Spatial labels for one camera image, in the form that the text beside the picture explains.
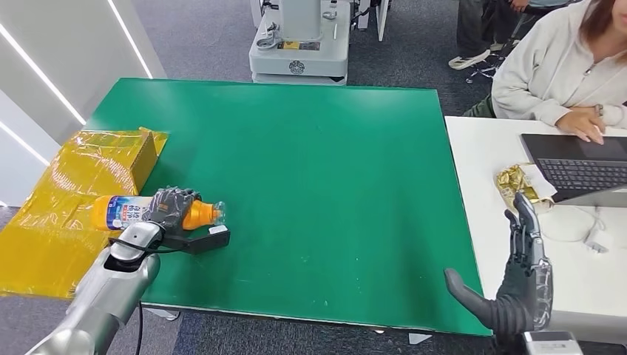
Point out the person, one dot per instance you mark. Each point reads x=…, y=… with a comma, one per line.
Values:
x=539, y=73
x=470, y=29

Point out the white furniture panel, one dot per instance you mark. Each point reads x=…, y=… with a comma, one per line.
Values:
x=382, y=17

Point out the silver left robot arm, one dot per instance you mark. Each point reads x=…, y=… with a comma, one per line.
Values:
x=108, y=294

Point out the yellow taped cardboard box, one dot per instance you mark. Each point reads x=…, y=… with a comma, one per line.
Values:
x=59, y=186

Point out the black laptop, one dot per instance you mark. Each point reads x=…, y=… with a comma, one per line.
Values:
x=578, y=169

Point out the orange plastic bottle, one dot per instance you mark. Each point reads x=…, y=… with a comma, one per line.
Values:
x=122, y=211

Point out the white desk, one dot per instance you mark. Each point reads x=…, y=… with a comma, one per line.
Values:
x=588, y=284

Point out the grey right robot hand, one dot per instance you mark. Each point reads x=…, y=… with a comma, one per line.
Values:
x=519, y=299

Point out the white paper scrap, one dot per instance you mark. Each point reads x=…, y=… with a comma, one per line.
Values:
x=419, y=338

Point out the green table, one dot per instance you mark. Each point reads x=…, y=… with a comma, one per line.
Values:
x=303, y=171

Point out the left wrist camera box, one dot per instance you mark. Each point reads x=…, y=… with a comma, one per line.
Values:
x=208, y=240

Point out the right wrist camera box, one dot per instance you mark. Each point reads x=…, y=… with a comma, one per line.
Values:
x=551, y=344

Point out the white power adapter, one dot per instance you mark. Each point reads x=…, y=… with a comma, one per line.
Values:
x=598, y=241

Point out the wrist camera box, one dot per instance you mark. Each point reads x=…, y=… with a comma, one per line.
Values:
x=551, y=344
x=208, y=240

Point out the white robot stand base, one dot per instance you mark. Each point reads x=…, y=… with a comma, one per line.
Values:
x=302, y=56

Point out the office chair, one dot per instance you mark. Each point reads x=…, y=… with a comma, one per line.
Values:
x=482, y=73

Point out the person's hand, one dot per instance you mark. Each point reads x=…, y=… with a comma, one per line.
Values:
x=580, y=125

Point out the wrist watch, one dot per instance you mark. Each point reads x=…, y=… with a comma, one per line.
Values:
x=598, y=110

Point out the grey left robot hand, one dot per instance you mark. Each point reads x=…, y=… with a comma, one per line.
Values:
x=169, y=208

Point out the gold foil wrapper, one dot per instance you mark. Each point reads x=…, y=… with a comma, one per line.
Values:
x=512, y=184

